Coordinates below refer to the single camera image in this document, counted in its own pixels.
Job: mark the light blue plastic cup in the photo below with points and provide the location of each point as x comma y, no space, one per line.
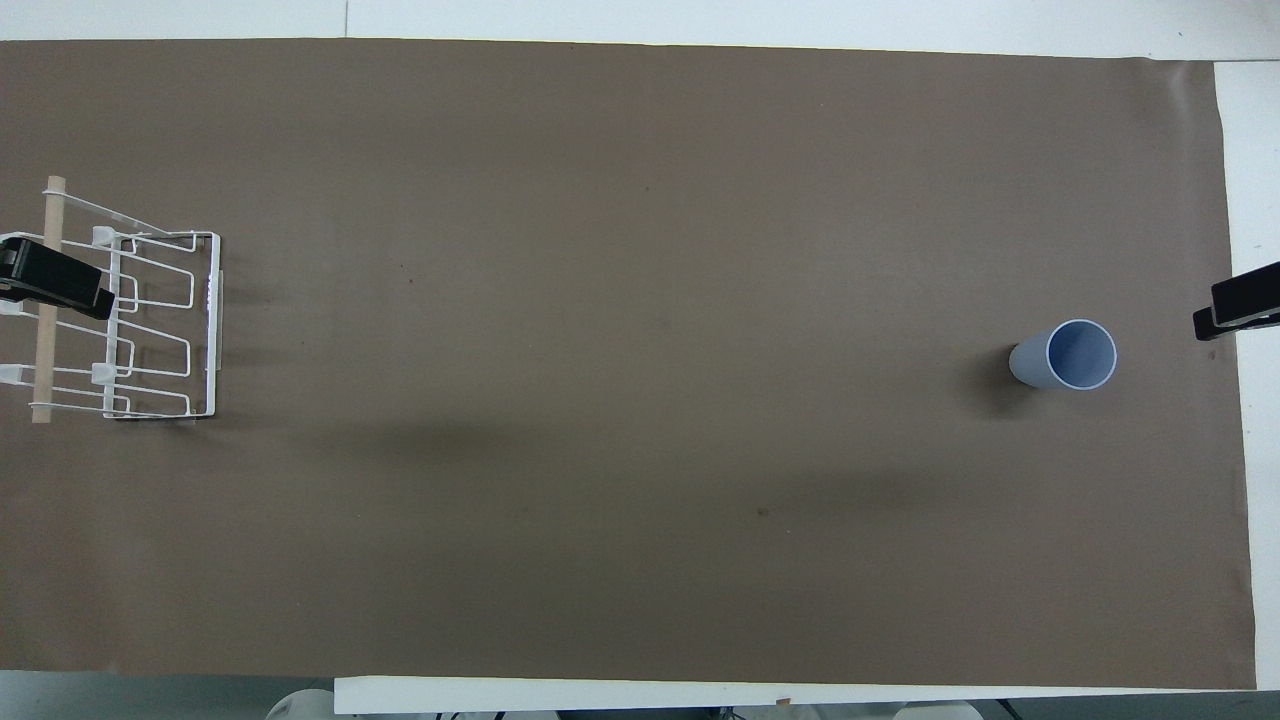
1030,363

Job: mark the black stand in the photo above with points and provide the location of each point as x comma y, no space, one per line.
50,278
1245,295

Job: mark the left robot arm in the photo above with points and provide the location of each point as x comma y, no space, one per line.
300,706

